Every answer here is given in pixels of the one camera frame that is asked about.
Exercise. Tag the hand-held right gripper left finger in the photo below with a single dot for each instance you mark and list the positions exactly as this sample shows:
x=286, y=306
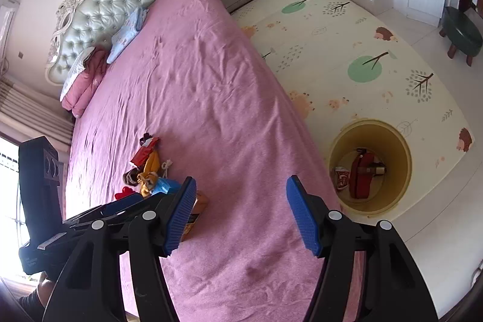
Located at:
x=181, y=216

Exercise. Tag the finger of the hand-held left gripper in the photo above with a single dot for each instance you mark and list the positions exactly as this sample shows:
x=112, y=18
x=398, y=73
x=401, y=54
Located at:
x=120, y=207

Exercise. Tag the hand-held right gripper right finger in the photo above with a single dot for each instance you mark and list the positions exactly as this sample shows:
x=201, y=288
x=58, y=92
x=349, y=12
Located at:
x=303, y=216

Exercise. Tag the yellow small box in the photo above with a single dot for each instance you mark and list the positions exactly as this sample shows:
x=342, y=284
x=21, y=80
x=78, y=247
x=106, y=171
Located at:
x=197, y=207

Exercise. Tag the yellow snack packet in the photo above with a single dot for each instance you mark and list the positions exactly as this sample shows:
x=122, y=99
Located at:
x=151, y=167

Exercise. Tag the red snack packet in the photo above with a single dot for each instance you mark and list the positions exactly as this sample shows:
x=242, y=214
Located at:
x=145, y=154

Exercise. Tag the yellow trash bin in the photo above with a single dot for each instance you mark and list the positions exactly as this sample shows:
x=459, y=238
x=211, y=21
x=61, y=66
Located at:
x=392, y=163

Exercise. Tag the person's left forearm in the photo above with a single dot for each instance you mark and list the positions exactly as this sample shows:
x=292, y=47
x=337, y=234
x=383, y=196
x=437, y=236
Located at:
x=44, y=292

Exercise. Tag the red snack wrapper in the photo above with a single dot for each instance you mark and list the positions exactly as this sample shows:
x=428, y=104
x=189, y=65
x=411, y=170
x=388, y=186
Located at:
x=341, y=178

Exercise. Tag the red pouch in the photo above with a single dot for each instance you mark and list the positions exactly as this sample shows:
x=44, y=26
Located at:
x=360, y=175

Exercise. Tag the beige curtain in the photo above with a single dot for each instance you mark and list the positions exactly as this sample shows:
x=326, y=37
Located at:
x=34, y=110

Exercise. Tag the small dark bottle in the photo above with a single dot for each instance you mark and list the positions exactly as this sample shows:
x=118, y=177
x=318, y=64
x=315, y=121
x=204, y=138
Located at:
x=378, y=169

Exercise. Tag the pink folded quilt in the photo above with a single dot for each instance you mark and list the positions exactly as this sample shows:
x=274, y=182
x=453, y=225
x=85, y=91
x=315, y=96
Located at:
x=88, y=84

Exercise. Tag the pink bed cover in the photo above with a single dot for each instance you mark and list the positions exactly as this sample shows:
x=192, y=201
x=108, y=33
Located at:
x=196, y=88

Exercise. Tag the white grey pillow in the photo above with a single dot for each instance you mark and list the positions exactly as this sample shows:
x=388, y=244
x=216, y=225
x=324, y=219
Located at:
x=77, y=65

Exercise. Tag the light blue pillow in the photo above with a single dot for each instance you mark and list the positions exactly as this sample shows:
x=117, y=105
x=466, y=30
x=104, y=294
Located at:
x=126, y=33

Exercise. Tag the cream printed play mat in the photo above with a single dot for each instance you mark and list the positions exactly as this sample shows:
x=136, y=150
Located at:
x=339, y=43

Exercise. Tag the green round stool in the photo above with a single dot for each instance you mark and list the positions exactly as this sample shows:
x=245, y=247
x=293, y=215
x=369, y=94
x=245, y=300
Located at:
x=462, y=31

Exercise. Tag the white wall air conditioner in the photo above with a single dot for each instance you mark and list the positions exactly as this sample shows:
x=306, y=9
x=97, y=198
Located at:
x=7, y=27

